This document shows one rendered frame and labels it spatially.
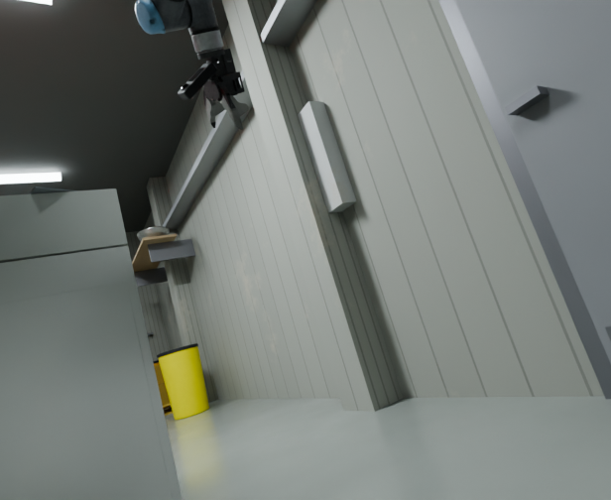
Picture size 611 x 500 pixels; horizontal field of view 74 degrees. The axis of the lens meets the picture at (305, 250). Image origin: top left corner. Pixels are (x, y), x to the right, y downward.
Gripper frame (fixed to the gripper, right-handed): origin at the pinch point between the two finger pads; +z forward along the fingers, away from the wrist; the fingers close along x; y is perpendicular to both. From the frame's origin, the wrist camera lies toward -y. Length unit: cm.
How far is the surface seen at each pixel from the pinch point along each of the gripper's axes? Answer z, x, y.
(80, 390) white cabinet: 34, -22, -61
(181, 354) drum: 254, 264, 19
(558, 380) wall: 112, -71, 68
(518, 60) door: 4, -36, 101
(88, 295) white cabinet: 21, -13, -51
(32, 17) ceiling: -64, 260, 22
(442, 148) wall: 37, -6, 100
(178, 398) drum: 288, 248, -5
